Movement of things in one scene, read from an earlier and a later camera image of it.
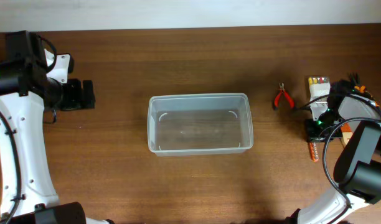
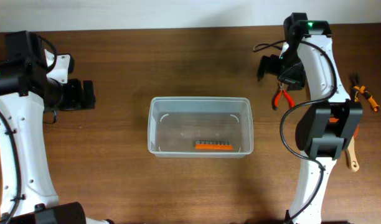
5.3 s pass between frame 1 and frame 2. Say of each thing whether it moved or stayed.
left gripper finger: stayed
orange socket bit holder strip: moved
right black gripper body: moved
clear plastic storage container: stayed
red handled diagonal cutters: stayed
